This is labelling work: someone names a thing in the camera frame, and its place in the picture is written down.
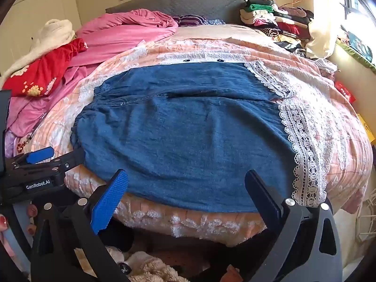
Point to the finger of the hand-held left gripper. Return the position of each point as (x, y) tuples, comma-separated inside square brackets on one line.
[(39, 154), (69, 161)]

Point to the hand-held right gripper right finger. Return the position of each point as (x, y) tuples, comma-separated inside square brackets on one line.
[(261, 195)]

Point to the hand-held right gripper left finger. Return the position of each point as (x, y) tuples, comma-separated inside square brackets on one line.
[(108, 202)]

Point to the blue denim pants lace trim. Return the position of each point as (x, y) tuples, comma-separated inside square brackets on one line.
[(176, 138)]

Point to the person's left hand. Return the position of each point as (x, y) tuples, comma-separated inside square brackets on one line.
[(30, 210)]

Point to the red floral cloth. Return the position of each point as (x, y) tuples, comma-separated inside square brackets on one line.
[(38, 70)]

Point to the peach tufted quilt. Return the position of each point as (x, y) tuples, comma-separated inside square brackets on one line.
[(337, 141)]

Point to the white fluffy cloth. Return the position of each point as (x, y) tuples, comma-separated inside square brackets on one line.
[(55, 32)]

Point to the yellow box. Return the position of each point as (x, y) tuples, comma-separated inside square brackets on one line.
[(368, 129)]

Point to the red box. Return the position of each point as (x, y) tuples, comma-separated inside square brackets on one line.
[(345, 92)]

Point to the pink blanket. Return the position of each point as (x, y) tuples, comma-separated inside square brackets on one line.
[(117, 35)]

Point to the white striped cloth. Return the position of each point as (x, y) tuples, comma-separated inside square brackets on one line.
[(327, 66)]

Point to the cream wardrobe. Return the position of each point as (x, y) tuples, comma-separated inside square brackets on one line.
[(44, 0)]

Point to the pile of folded clothes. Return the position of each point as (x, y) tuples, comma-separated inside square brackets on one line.
[(270, 20)]

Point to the cream curtain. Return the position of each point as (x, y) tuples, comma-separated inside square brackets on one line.
[(323, 29)]

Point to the teal patterned cloth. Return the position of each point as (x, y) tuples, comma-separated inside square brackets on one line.
[(358, 47)]

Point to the blue floral cloth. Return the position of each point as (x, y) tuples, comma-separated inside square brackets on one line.
[(216, 22)]

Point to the purple striped cloth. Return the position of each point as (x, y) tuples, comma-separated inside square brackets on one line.
[(189, 20)]

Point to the grey padded headboard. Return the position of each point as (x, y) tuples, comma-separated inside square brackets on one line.
[(191, 3)]

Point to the window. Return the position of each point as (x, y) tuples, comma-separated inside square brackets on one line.
[(359, 3)]

